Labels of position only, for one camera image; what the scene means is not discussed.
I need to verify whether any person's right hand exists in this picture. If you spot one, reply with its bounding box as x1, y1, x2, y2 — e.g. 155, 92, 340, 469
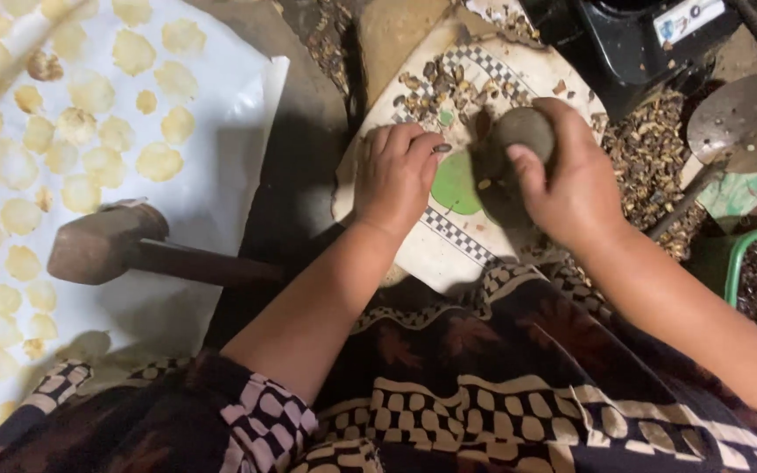
506, 96, 630, 255

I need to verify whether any person's left hand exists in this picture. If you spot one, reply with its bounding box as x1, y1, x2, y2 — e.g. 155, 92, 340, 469
354, 122, 449, 241

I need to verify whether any round grey pounding stone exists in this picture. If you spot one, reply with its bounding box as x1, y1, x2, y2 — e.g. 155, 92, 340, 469
488, 107, 557, 165

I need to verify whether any heap of cracked brown shells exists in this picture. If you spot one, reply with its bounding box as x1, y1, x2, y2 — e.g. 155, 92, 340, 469
598, 88, 708, 264

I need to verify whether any checker print white sack mat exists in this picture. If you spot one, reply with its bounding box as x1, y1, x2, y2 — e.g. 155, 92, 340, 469
331, 16, 609, 297

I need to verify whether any pile of shells on mat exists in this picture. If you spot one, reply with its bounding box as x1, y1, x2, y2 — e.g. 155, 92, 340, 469
392, 53, 537, 126

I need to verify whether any brown stone block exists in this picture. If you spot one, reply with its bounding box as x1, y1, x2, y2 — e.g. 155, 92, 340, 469
357, 0, 453, 106

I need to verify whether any black stove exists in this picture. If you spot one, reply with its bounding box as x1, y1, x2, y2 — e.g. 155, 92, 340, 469
520, 0, 747, 122

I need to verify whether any green and white sack scrap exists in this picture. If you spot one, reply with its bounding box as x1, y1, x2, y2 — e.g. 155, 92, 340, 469
700, 167, 757, 221

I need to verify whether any white plastic sheet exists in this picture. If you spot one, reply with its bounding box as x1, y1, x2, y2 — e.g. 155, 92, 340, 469
0, 0, 290, 461

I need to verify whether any person's patterned batik clothing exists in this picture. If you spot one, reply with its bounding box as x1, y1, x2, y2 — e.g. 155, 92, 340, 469
0, 263, 757, 473

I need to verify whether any wooden mallet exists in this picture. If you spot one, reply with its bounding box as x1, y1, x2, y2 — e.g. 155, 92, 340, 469
46, 200, 287, 288

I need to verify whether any spread of flattened yellow chips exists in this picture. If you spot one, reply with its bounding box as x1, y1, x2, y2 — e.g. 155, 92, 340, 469
0, 0, 209, 454

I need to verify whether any round metal spatula with handle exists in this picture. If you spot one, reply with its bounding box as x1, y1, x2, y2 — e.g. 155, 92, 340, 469
648, 72, 757, 240

